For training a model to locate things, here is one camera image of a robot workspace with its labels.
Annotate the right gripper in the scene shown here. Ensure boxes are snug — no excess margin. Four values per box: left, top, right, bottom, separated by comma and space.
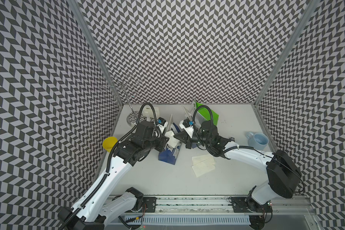
173, 130, 211, 149

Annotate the blue white bag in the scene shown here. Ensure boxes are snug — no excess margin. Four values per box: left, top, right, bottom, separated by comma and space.
180, 106, 193, 127
158, 114, 182, 165

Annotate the cream paper receipt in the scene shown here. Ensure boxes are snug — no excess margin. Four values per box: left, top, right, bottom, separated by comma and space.
165, 130, 181, 149

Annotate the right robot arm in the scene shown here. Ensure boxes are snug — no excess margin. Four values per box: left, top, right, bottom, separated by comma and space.
174, 119, 302, 212

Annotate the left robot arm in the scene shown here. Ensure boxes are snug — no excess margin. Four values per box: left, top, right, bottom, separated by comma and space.
58, 117, 168, 230

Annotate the green white bag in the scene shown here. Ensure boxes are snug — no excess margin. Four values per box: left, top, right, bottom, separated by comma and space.
195, 108, 219, 125

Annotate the cream receipt pile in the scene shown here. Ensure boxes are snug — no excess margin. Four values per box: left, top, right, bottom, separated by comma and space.
192, 154, 215, 177

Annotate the yellow plastic cup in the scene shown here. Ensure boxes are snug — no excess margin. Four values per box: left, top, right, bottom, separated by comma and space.
102, 137, 118, 152

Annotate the light blue mug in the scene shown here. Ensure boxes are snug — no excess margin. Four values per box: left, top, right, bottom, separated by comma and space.
246, 132, 269, 150

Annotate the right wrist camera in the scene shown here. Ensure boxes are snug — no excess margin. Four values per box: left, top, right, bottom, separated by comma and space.
182, 118, 194, 138

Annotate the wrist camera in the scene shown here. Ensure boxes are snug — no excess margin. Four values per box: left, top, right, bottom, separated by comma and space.
157, 117, 168, 134
182, 118, 194, 138

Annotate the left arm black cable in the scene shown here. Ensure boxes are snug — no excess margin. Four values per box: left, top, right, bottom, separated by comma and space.
57, 103, 162, 230

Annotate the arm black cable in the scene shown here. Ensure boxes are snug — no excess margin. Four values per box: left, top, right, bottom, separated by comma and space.
192, 104, 214, 136
57, 103, 162, 230

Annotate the metal wire mug tree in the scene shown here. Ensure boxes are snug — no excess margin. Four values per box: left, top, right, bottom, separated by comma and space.
99, 73, 142, 127

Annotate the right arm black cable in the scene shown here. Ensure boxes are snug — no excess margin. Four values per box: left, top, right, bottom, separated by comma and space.
192, 104, 214, 136

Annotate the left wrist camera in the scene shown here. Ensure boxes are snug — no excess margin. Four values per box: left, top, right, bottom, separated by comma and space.
157, 117, 168, 134

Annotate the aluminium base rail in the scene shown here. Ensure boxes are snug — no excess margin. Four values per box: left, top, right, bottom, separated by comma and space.
111, 195, 323, 230

